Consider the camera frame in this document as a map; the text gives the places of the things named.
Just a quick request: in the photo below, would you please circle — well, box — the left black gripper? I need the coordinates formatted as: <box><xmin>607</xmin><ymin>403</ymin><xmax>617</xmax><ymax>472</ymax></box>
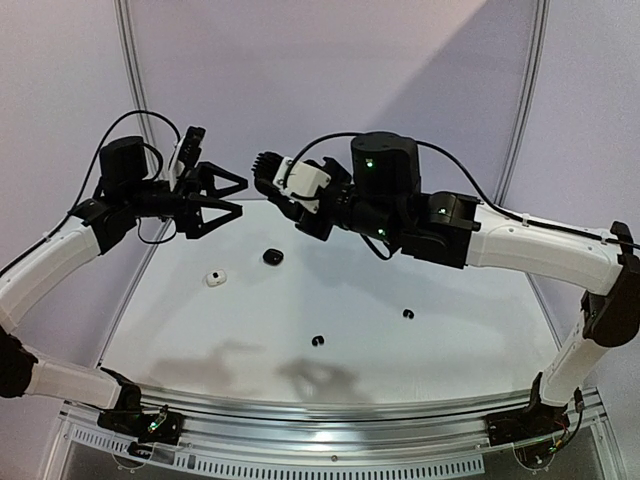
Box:
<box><xmin>124</xmin><ymin>161</ymin><xmax>248</xmax><ymax>237</ymax></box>

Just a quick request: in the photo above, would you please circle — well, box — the glossy black charging case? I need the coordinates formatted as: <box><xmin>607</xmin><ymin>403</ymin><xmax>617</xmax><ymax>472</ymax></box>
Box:
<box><xmin>262</xmin><ymin>248</ymin><xmax>284</xmax><ymax>266</ymax></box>

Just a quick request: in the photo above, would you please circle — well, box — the white earbud charging case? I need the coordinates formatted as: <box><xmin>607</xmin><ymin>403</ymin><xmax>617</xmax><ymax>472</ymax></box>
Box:
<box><xmin>204</xmin><ymin>270</ymin><xmax>227</xmax><ymax>288</ymax></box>

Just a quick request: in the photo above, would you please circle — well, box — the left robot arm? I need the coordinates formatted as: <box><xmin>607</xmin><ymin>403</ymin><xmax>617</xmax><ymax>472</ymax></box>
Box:
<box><xmin>1</xmin><ymin>127</ymin><xmax>248</xmax><ymax>434</ymax></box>

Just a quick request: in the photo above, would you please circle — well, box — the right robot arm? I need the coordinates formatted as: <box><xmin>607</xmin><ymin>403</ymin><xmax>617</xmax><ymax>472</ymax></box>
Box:
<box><xmin>252</xmin><ymin>132</ymin><xmax>639</xmax><ymax>436</ymax></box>

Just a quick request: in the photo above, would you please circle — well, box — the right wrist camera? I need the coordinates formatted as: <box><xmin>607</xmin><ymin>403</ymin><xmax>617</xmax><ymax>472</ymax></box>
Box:
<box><xmin>252</xmin><ymin>152</ymin><xmax>331</xmax><ymax>214</ymax></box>

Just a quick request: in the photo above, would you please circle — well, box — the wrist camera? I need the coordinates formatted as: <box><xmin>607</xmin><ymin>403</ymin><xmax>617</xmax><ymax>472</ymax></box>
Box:
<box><xmin>252</xmin><ymin>152</ymin><xmax>331</xmax><ymax>214</ymax></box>
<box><xmin>166</xmin><ymin>126</ymin><xmax>206</xmax><ymax>191</ymax></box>

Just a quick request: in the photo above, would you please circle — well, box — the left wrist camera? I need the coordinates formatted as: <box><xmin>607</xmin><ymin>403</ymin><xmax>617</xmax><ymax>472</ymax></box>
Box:
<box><xmin>166</xmin><ymin>126</ymin><xmax>206</xmax><ymax>191</ymax></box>

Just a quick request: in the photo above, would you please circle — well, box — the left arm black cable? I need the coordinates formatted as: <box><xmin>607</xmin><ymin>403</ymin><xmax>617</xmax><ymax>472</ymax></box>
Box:
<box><xmin>69</xmin><ymin>109</ymin><xmax>184</xmax><ymax>221</ymax></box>

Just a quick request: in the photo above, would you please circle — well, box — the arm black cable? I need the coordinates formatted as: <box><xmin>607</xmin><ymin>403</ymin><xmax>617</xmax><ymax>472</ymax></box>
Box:
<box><xmin>292</xmin><ymin>130</ymin><xmax>640</xmax><ymax>251</ymax></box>
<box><xmin>69</xmin><ymin>109</ymin><xmax>184</xmax><ymax>221</ymax></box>

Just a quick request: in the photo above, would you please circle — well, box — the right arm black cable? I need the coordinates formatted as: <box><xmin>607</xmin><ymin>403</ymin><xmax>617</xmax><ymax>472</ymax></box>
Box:
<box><xmin>292</xmin><ymin>130</ymin><xmax>640</xmax><ymax>251</ymax></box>

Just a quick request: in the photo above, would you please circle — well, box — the left aluminium frame post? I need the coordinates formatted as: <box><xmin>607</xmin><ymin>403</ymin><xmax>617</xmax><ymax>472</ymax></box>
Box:
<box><xmin>113</xmin><ymin>0</ymin><xmax>176</xmax><ymax>151</ymax></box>

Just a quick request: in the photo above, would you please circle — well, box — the aluminium frame post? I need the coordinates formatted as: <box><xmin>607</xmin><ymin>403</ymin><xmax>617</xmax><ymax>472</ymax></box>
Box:
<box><xmin>113</xmin><ymin>0</ymin><xmax>176</xmax><ymax>151</ymax></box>
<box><xmin>494</xmin><ymin>0</ymin><xmax>550</xmax><ymax>206</ymax></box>

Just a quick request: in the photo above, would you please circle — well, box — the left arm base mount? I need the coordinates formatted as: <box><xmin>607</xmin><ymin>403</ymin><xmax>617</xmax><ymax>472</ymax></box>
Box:
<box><xmin>97</xmin><ymin>405</ymin><xmax>186</xmax><ymax>446</ymax></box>

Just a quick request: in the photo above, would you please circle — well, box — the right aluminium frame post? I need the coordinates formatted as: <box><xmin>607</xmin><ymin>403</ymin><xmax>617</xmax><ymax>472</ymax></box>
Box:
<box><xmin>494</xmin><ymin>0</ymin><xmax>550</xmax><ymax>206</ymax></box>

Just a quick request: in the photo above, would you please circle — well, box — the aluminium front rail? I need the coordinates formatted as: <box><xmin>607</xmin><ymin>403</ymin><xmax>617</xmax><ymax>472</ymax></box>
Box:
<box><xmin>142</xmin><ymin>388</ymin><xmax>549</xmax><ymax>452</ymax></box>

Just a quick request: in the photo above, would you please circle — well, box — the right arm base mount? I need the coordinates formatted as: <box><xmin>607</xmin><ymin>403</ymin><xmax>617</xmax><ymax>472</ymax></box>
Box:
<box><xmin>484</xmin><ymin>405</ymin><xmax>570</xmax><ymax>446</ymax></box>

